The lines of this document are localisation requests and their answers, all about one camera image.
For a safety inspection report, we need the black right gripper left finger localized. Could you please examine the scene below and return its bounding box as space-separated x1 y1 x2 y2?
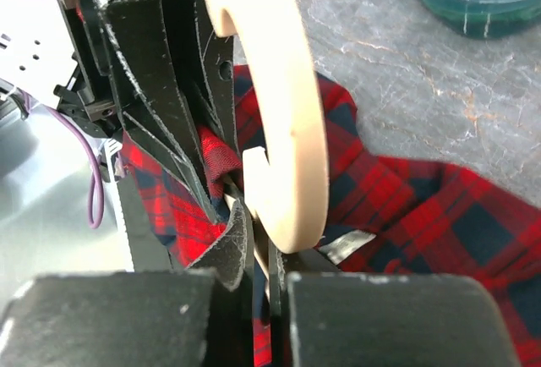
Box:
189 199 254 366

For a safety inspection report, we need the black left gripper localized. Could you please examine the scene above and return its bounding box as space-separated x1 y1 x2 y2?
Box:
54 0 237 222

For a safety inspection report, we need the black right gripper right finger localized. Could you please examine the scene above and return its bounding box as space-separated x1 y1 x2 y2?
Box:
268 244 304 366

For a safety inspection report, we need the beige wooden hanger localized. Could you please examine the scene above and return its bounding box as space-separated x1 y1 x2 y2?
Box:
205 0 329 273

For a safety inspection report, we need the red navy plaid skirt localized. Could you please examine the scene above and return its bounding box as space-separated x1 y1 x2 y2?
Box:
121 76 540 366

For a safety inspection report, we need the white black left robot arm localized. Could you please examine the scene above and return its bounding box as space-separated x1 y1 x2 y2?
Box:
1 0 237 223

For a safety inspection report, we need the teal plastic basin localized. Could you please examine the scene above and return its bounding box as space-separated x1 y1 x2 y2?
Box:
419 0 540 40

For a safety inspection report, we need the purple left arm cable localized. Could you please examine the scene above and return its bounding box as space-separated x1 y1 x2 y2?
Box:
16 90 105 231

